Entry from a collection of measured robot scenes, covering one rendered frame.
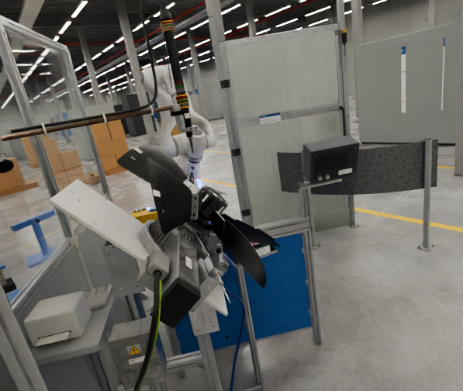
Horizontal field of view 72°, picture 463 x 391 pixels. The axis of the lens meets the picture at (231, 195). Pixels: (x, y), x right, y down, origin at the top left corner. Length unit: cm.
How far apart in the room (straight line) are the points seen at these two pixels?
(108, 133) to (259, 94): 672
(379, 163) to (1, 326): 266
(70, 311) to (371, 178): 245
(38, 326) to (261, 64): 258
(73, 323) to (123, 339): 18
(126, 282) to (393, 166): 235
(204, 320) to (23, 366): 58
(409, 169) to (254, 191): 137
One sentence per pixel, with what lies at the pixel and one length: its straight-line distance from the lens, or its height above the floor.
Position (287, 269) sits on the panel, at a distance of 191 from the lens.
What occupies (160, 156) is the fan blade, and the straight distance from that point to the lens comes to 128.
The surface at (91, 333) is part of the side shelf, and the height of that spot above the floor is 86.
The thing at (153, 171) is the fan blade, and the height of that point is 140.
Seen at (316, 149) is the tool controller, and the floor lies 123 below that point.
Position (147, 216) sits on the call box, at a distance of 164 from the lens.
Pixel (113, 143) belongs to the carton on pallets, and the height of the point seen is 80.
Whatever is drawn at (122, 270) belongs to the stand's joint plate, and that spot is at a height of 105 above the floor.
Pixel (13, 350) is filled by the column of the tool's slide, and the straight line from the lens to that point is 114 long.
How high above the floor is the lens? 157
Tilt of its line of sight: 18 degrees down
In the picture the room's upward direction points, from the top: 10 degrees counter-clockwise
